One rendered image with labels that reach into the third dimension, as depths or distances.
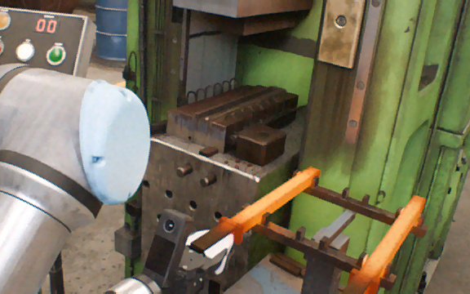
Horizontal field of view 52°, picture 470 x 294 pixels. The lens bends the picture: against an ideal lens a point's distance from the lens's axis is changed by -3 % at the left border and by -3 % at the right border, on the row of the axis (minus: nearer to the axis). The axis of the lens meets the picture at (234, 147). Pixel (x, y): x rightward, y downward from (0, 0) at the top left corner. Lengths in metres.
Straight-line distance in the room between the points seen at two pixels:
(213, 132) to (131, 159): 0.81
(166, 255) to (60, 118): 0.33
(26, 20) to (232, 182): 0.80
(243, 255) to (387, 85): 0.56
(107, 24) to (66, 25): 4.40
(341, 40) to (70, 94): 0.83
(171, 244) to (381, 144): 0.68
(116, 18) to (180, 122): 4.57
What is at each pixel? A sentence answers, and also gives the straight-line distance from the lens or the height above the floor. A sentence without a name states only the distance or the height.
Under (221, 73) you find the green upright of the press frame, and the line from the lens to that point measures 1.68.
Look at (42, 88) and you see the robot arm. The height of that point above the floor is 1.29.
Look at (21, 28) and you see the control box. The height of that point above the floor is 1.15.
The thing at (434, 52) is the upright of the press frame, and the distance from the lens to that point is 1.56.
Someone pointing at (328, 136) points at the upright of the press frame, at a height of 0.99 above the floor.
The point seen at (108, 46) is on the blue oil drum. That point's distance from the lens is 5.97.
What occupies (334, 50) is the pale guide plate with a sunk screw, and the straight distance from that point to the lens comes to 1.22.
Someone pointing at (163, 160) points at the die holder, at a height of 0.86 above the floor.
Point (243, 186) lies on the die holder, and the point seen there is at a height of 0.88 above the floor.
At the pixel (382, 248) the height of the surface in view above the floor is 0.98.
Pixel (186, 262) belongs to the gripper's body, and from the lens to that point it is 0.78.
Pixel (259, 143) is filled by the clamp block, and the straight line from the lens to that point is 1.23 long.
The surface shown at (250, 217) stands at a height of 0.98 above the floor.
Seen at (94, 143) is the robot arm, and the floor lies 1.26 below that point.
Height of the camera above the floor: 1.44
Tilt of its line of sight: 23 degrees down
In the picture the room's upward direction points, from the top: 6 degrees clockwise
